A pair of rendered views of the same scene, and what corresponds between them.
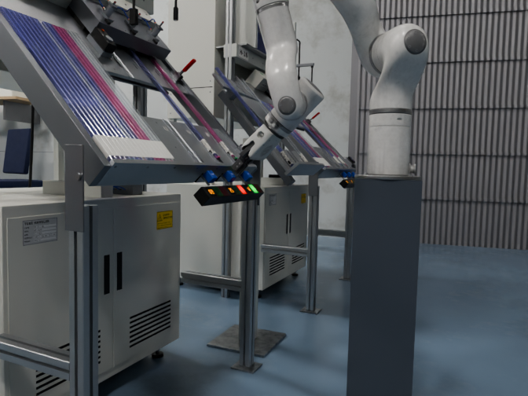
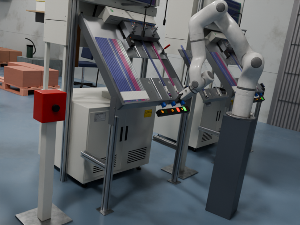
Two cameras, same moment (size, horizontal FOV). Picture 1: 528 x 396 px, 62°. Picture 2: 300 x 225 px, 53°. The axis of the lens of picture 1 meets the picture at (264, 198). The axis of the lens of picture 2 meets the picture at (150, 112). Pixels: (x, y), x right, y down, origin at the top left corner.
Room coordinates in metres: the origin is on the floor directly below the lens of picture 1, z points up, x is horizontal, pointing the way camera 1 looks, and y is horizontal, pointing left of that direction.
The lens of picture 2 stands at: (-0.76, -0.32, 1.11)
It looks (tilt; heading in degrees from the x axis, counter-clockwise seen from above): 13 degrees down; 16
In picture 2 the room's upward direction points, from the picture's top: 8 degrees clockwise
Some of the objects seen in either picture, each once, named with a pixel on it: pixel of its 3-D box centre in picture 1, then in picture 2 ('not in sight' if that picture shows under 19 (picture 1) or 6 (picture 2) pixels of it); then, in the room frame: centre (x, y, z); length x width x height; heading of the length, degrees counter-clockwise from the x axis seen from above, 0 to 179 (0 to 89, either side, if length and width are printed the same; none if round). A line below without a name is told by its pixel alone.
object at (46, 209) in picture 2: not in sight; (47, 158); (0.61, 0.64, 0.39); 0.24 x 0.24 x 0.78; 65
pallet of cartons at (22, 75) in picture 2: not in sight; (23, 77); (3.67, 3.35, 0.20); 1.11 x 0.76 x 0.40; 76
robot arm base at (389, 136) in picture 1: (388, 147); (243, 102); (1.29, -0.36, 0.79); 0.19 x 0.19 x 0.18
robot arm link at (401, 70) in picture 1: (397, 71); (251, 71); (1.25, -0.37, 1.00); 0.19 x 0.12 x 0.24; 13
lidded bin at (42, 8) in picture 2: not in sight; (47, 6); (5.52, 4.28, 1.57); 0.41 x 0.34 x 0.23; 76
